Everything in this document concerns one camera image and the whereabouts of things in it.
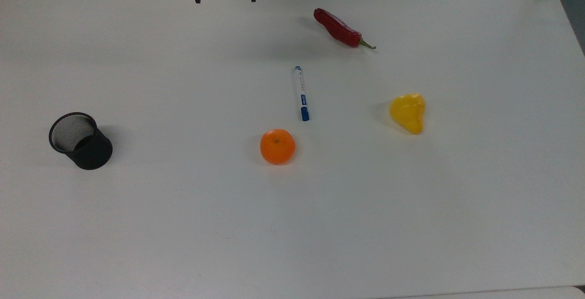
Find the red chili pepper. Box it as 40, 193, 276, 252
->
314, 8, 377, 50

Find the orange mandarin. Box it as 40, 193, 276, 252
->
260, 128, 296, 166

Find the white marker pen blue cap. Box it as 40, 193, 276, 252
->
294, 66, 310, 122

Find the black mesh pen cup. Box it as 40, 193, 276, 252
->
48, 112, 113, 171

